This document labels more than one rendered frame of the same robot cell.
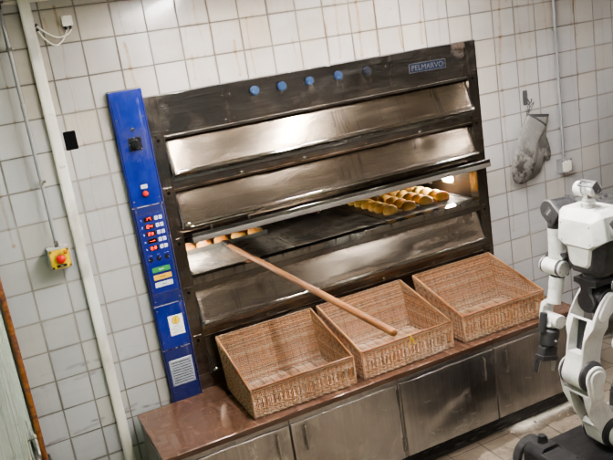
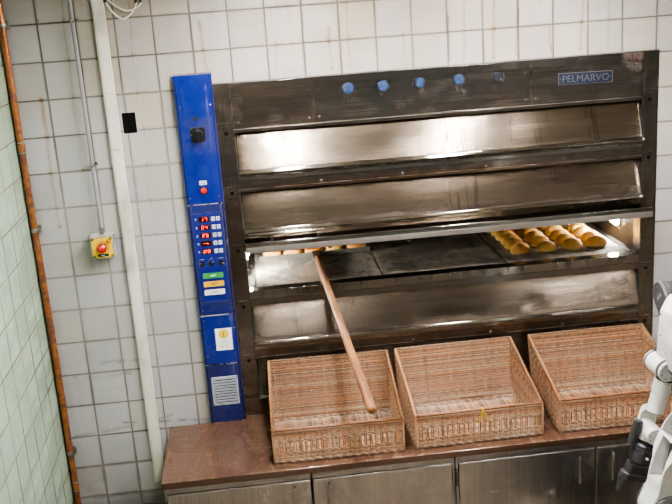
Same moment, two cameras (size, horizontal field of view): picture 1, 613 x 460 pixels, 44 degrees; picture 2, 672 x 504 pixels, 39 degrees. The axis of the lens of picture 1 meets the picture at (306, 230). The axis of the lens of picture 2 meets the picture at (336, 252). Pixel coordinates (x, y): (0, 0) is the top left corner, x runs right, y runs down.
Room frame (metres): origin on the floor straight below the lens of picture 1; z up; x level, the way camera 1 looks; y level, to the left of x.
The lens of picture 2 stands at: (-0.03, -1.04, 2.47)
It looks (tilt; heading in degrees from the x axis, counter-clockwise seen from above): 16 degrees down; 18
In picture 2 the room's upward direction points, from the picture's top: 4 degrees counter-clockwise
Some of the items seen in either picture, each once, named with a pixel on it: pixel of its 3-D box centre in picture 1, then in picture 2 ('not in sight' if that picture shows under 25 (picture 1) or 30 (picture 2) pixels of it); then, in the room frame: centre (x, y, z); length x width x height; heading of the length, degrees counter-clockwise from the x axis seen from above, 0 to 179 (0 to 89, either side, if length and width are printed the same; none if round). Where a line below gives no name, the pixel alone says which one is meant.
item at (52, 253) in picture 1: (59, 256); (103, 245); (3.37, 1.14, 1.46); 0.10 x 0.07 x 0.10; 113
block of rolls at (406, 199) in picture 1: (393, 196); (541, 230); (4.63, -0.58, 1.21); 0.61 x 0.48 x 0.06; 23
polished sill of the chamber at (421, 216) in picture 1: (345, 237); (446, 274); (4.02, -0.21, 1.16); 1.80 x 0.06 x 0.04; 113
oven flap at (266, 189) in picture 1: (337, 171); (444, 194); (4.00, -0.22, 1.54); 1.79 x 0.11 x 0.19; 113
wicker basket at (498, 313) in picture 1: (477, 294); (602, 375); (4.00, -0.90, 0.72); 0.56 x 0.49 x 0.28; 113
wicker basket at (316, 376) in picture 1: (285, 359); (333, 403); (3.52, 0.21, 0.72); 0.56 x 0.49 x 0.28; 112
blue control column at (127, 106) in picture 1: (128, 266); (221, 259); (4.44, 1.11, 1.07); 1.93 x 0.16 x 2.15; 23
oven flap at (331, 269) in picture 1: (350, 262); (448, 305); (4.00, -0.22, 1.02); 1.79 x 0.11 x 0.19; 113
